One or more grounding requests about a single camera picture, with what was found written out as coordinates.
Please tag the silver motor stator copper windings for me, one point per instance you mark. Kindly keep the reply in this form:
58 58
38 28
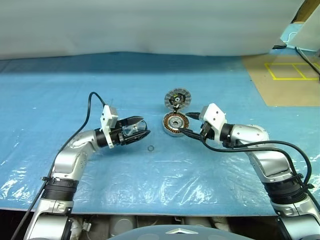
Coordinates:
168 123

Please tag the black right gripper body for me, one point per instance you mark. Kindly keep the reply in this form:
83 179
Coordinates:
207 131

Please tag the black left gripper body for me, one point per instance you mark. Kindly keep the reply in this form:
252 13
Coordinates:
117 140

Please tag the grey dome with logo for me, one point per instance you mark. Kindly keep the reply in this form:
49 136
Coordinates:
150 235

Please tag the black flat bar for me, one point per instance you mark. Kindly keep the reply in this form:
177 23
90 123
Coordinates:
278 47

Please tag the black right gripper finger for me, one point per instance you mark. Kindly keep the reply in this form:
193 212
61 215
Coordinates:
192 134
194 115

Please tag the pale cylinder below table edge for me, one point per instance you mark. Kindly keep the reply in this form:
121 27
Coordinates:
122 225

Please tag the white foam backdrop sheet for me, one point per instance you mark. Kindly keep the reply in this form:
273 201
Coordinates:
150 25

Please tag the silver spoked motor rotor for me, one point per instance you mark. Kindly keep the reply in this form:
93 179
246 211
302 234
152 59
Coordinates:
133 130

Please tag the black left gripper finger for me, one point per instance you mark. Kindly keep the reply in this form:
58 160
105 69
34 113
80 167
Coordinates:
132 119
137 138

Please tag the yellow tape grid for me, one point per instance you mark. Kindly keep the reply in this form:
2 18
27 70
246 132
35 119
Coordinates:
295 79

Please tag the white slanted board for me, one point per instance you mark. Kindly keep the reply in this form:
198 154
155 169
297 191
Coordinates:
310 32

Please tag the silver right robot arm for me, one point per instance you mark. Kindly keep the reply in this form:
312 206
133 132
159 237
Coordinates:
270 165

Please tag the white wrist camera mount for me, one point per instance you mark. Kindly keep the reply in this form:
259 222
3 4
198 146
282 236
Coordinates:
212 115
106 120

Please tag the blue plastic table sheet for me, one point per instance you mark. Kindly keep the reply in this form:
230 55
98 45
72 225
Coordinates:
75 87

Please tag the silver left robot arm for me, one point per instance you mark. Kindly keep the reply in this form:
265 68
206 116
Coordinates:
67 160

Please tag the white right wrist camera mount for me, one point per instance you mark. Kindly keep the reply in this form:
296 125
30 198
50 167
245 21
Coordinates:
212 115

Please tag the brown cardboard sheet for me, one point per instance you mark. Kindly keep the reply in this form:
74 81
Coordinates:
275 92

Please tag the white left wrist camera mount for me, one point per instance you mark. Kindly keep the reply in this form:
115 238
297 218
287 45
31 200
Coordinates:
106 120

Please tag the finned silver motor end cap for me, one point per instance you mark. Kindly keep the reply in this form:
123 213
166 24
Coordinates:
185 98

